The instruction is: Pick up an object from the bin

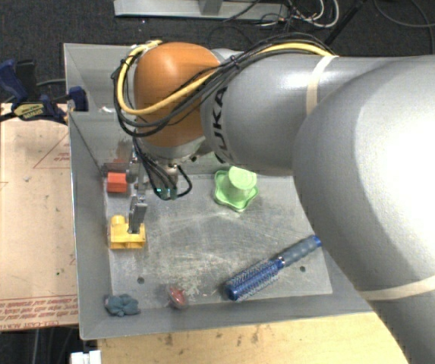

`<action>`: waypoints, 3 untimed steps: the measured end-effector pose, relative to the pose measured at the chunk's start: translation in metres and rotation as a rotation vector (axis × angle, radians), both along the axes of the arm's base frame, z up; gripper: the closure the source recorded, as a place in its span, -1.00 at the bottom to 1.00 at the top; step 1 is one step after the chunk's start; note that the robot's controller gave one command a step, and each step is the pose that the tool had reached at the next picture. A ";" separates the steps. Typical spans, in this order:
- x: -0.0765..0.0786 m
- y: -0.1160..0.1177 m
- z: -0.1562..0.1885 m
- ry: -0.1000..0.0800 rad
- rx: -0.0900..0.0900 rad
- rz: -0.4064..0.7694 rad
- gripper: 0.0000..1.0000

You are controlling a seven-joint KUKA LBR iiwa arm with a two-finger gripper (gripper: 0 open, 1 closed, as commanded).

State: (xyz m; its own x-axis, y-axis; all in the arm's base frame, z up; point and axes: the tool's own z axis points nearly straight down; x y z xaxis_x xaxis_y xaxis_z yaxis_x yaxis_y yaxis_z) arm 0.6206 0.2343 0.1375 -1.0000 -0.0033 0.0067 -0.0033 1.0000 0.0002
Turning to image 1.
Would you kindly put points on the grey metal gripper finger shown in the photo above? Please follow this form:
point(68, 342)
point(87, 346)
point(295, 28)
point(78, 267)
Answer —
point(133, 214)
point(142, 218)

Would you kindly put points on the red toy block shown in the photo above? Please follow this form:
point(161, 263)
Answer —
point(116, 182)

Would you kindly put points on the yellow toy block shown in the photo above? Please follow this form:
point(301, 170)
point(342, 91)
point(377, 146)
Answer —
point(117, 237)

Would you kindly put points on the grey metal bin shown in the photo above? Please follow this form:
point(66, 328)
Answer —
point(202, 237)

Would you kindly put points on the red clear round toy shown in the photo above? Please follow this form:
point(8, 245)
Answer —
point(177, 297)

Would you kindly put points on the blue-grey crumpled cloth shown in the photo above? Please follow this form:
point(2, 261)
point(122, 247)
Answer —
point(121, 305)

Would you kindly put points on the green flower-shaped cup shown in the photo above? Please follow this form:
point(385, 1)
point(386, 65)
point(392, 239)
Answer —
point(236, 188)

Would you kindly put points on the brown cardboard board, red print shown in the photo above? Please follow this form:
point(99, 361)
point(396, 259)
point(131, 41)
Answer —
point(35, 211)

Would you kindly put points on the blue round hairbrush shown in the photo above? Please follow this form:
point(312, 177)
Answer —
point(255, 277)

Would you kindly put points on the black cylinder on white bracket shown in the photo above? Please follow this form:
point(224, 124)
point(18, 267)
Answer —
point(194, 158)

